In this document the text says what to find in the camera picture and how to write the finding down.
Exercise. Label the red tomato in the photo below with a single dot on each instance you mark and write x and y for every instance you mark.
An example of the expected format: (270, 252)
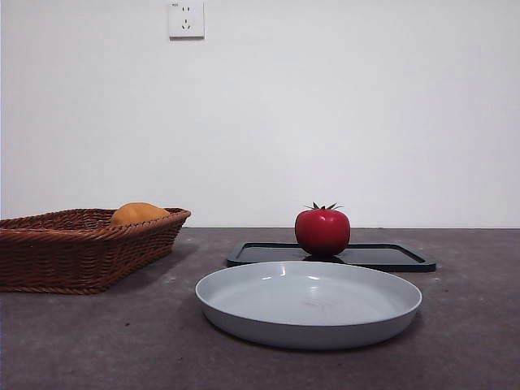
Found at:
(323, 231)

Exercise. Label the orange-brown potato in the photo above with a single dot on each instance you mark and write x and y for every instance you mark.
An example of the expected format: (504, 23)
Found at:
(140, 213)

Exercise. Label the pale grey round plate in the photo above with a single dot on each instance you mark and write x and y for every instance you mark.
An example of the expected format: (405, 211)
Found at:
(308, 308)

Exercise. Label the black rectangular tray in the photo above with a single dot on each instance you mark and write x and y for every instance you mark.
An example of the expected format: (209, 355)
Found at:
(386, 256)

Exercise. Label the brown wicker basket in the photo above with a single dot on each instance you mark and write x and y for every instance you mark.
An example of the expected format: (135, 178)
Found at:
(81, 256)

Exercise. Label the white wall socket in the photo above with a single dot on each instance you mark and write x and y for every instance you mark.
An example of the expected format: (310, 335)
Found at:
(187, 20)

